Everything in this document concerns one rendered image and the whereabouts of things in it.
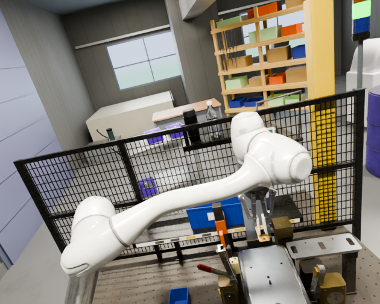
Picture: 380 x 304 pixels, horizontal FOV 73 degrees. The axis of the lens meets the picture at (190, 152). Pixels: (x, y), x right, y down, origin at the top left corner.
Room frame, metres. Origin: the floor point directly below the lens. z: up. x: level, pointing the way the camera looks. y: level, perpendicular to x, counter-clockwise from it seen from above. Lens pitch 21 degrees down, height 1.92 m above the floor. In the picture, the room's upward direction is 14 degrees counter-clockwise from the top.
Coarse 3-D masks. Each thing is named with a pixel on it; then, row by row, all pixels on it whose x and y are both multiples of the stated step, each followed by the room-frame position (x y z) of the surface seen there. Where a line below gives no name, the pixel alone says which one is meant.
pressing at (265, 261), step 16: (240, 256) 0.91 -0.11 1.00; (256, 256) 0.89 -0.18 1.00; (272, 256) 0.87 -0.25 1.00; (288, 256) 0.85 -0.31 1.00; (256, 272) 0.81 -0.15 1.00; (272, 272) 0.79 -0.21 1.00; (288, 272) 0.77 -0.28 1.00; (256, 288) 0.73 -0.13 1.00; (272, 288) 0.72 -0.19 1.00; (288, 288) 0.70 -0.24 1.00; (304, 288) 0.69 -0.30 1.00
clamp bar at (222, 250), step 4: (220, 248) 0.76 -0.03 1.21; (224, 248) 0.76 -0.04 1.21; (228, 248) 0.75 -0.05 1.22; (216, 252) 0.76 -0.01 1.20; (220, 252) 0.74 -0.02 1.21; (224, 252) 0.77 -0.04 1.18; (220, 256) 0.74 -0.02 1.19; (224, 256) 0.74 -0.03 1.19; (224, 260) 0.74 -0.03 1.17; (228, 260) 0.77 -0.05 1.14; (224, 264) 0.74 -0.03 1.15; (228, 264) 0.74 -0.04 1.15; (228, 268) 0.74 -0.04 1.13; (232, 268) 0.77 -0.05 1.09; (228, 272) 0.74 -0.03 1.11; (232, 272) 0.74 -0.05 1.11; (232, 276) 0.74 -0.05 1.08
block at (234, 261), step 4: (232, 260) 0.84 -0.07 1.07; (236, 260) 0.83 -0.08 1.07; (232, 264) 0.82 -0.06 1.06; (236, 264) 0.82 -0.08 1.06; (236, 268) 0.82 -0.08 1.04; (236, 272) 0.82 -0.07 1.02; (240, 272) 0.82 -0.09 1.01; (236, 276) 0.82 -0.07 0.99; (240, 276) 0.82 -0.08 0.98; (240, 280) 0.82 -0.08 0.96; (240, 284) 0.82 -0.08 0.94; (240, 288) 0.82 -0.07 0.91; (240, 292) 0.82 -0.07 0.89; (240, 296) 0.82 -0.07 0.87; (240, 300) 0.82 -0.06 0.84; (244, 300) 0.82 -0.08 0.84
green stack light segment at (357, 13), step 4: (356, 4) 1.21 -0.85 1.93; (360, 4) 1.19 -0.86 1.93; (364, 4) 1.19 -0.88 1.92; (368, 4) 1.19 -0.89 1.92; (352, 8) 1.23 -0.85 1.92; (356, 8) 1.21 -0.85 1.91; (360, 8) 1.19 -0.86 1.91; (364, 8) 1.19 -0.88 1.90; (368, 8) 1.19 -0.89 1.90; (352, 12) 1.23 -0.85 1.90; (356, 12) 1.21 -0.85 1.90; (360, 12) 1.19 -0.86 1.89; (364, 12) 1.19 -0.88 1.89; (368, 12) 1.19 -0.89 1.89; (352, 16) 1.23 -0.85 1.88; (356, 16) 1.21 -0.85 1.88; (360, 16) 1.19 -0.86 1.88; (364, 16) 1.19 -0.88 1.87
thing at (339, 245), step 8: (304, 240) 0.91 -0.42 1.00; (312, 240) 0.90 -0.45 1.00; (320, 240) 0.89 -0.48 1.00; (328, 240) 0.88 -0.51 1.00; (336, 240) 0.87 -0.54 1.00; (344, 240) 0.86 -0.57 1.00; (352, 240) 0.85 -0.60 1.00; (288, 248) 0.89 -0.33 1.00; (296, 248) 0.88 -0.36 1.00; (304, 248) 0.87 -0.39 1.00; (312, 248) 0.86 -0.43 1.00; (320, 248) 0.85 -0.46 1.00; (328, 248) 0.84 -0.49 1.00; (336, 248) 0.83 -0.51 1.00; (344, 248) 0.82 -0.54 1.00; (352, 248) 0.81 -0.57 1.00; (360, 248) 0.80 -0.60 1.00; (296, 256) 0.84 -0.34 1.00; (304, 256) 0.83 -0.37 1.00; (312, 256) 0.82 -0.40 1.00; (320, 256) 0.82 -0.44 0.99
